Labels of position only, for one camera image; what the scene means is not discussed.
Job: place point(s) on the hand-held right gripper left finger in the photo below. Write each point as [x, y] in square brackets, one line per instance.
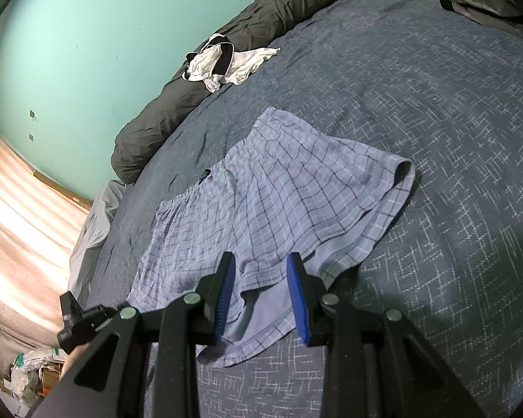
[226, 300]

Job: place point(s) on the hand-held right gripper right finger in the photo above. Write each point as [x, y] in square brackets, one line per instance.
[297, 300]

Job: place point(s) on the blue plaid boxer shorts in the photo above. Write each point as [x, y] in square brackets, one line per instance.
[279, 191]

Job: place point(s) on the white plastic bag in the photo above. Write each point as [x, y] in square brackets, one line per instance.
[30, 365]

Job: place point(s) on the light grey blanket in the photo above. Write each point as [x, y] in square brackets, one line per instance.
[96, 235]

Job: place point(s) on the pink curtain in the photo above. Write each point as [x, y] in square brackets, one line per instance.
[22, 226]

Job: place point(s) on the dark grey rolled duvet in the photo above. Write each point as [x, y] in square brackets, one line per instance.
[165, 109]

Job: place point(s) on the white and black garment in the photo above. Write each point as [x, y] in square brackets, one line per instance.
[209, 67]

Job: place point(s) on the wooden window frame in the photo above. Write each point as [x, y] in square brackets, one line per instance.
[65, 187]

